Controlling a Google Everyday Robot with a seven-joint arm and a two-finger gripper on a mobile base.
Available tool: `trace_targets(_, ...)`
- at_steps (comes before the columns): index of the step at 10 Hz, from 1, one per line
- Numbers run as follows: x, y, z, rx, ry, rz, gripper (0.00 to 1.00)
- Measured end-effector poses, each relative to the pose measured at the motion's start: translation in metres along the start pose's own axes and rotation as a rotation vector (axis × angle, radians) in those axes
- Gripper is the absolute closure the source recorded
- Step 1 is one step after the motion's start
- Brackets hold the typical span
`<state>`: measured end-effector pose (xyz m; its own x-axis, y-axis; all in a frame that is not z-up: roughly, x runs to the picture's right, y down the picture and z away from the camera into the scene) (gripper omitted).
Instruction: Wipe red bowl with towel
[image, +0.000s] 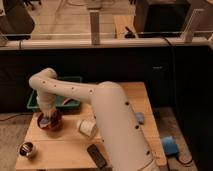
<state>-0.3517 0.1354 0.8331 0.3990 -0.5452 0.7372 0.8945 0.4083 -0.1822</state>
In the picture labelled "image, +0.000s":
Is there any red bowl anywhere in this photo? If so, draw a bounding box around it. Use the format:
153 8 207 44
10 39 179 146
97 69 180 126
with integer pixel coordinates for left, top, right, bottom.
37 110 62 131

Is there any blue towel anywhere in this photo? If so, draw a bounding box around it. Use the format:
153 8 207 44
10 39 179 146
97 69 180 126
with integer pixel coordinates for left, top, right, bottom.
39 116 53 129

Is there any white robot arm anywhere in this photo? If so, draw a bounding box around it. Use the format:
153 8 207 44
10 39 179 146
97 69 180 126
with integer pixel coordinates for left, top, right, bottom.
29 68 160 171

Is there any white paper cup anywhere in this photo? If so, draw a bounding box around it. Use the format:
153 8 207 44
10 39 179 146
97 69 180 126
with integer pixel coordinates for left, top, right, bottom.
76 120 97 137

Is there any green plastic tray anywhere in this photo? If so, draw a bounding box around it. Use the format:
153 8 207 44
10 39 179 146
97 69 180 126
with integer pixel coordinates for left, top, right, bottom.
27 76 82 112

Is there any black clamp tool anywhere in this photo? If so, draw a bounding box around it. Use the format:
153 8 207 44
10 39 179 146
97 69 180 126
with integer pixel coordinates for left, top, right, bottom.
124 26 136 38

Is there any black remote control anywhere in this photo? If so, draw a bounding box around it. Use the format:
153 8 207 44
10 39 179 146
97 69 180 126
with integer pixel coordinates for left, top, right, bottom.
87 144 107 169

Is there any wooden table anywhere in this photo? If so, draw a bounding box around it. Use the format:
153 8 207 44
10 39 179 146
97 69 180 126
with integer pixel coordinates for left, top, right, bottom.
15 82 167 171

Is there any blue box on floor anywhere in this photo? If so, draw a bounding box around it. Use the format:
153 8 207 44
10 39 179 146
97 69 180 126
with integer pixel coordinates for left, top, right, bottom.
161 136 179 156

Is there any small metal cup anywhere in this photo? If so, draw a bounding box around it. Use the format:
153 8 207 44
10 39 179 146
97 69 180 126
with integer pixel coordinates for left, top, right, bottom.
19 142 36 158

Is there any black office chair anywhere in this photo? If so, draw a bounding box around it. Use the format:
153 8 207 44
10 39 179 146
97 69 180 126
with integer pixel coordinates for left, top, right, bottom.
0 0 35 40

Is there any grey metal post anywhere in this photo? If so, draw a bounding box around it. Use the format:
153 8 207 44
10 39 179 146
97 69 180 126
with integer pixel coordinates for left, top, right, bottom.
90 10 100 45

